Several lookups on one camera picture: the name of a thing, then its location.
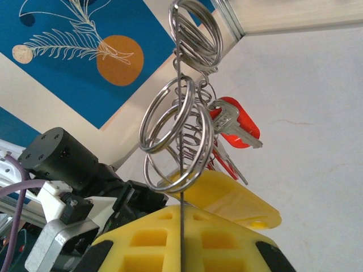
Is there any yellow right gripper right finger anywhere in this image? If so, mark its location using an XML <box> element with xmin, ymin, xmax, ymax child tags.
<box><xmin>181</xmin><ymin>205</ymin><xmax>297</xmax><ymax>272</ymax></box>

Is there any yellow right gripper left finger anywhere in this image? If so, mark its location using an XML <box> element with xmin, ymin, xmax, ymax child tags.
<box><xmin>81</xmin><ymin>205</ymin><xmax>182</xmax><ymax>272</ymax></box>

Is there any silver key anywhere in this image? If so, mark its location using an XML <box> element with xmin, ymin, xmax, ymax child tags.
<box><xmin>208</xmin><ymin>99</ymin><xmax>263</xmax><ymax>150</ymax></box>
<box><xmin>212</xmin><ymin>144</ymin><xmax>249</xmax><ymax>186</ymax></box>

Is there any thin steel wire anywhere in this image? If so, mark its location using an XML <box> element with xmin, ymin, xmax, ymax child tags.
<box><xmin>172</xmin><ymin>4</ymin><xmax>187</xmax><ymax>272</ymax></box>

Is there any large silver keyring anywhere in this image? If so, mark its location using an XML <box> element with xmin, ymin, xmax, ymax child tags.
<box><xmin>143</xmin><ymin>106</ymin><xmax>215</xmax><ymax>193</ymax></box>
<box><xmin>138</xmin><ymin>76</ymin><xmax>196</xmax><ymax>154</ymax></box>
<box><xmin>168</xmin><ymin>0</ymin><xmax>223</xmax><ymax>71</ymax></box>

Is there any small silver keyring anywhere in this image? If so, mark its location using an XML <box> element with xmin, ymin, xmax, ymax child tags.
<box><xmin>195</xmin><ymin>80</ymin><xmax>218</xmax><ymax>107</ymax></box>

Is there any purple cable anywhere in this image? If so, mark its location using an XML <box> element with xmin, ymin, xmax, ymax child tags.
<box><xmin>0</xmin><ymin>154</ymin><xmax>48</xmax><ymax>272</ymax></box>

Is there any wide aluminium mounting rail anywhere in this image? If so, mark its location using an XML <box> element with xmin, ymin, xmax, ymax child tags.
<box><xmin>0</xmin><ymin>195</ymin><xmax>43</xmax><ymax>229</ymax></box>

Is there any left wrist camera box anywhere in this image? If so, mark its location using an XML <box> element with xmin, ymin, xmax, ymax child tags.
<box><xmin>24</xmin><ymin>180</ymin><xmax>119</xmax><ymax>272</ymax></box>

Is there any aluminium frame post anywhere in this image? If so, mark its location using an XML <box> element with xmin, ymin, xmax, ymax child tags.
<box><xmin>212</xmin><ymin>0</ymin><xmax>247</xmax><ymax>37</ymax></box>

